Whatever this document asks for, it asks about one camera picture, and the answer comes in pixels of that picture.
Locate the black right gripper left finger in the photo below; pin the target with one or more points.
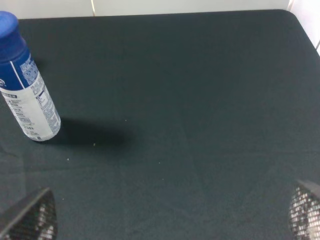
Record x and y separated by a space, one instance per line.
34 217

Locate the blue and white bottle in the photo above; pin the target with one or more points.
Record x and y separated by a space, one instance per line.
22 85

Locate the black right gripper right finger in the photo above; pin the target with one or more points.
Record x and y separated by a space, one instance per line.
304 211

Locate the black tablecloth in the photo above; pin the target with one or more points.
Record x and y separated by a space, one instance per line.
174 127

